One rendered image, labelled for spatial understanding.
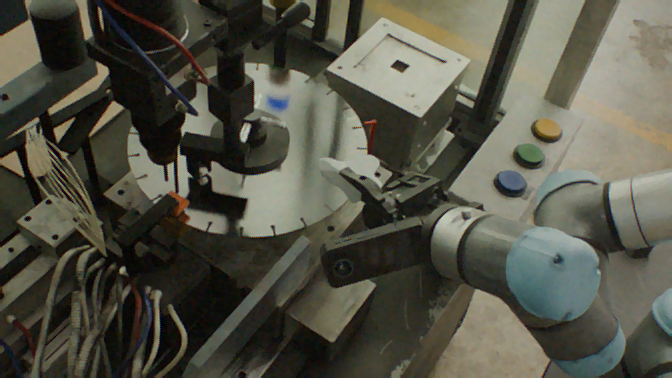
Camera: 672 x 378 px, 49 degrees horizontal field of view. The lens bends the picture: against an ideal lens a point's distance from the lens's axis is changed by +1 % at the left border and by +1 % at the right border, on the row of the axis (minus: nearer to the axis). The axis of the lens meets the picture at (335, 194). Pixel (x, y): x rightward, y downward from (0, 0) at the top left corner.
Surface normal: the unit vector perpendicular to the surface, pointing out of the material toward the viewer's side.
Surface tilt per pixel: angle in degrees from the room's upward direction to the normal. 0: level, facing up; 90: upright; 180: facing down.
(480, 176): 0
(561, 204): 38
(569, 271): 57
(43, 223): 0
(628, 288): 0
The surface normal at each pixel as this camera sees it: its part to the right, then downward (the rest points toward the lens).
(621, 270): 0.10, -0.64
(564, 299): 0.57, 0.18
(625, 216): -0.52, 0.08
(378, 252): 0.07, 0.34
